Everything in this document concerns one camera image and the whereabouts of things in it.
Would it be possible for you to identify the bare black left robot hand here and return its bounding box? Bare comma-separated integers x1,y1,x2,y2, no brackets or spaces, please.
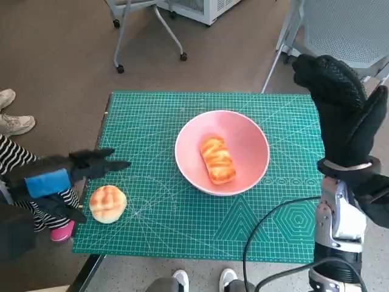
7,148,132,224

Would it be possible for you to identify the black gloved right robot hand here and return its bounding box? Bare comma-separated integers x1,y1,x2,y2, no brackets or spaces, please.
291,54,389,168

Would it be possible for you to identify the round bun toy bread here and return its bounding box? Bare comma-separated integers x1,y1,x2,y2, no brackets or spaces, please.
89,184,128,225

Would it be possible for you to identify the striped loaf toy bread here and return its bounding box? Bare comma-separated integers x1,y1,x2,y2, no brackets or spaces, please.
199,136,237,186

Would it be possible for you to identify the pink bowl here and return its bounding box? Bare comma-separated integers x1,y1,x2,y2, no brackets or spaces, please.
174,109,270,197

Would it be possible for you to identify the person's foot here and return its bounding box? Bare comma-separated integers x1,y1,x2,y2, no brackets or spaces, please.
0,88,16,110
172,269,191,292
0,114,36,137
49,220,76,243
219,267,239,292

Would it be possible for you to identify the grey mesh chair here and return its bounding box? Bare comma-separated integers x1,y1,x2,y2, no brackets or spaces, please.
261,0,389,94

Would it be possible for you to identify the green cutting mat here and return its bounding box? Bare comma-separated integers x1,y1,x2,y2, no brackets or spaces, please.
72,90,326,264

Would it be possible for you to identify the white appliance cabinet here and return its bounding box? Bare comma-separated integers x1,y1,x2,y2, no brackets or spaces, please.
157,0,241,27

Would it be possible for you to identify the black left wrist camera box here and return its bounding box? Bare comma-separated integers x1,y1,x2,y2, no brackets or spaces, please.
0,202,36,261

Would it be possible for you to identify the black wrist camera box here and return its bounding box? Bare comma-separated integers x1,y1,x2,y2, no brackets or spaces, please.
0,202,36,261
349,172,389,229

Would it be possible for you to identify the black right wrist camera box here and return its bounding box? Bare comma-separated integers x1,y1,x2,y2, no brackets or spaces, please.
349,172,389,229

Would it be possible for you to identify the grey chair frame with casters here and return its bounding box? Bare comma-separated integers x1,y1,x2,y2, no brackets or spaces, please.
106,0,188,74

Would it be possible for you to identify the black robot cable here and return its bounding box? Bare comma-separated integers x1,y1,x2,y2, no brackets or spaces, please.
255,257,368,292
243,196,318,292

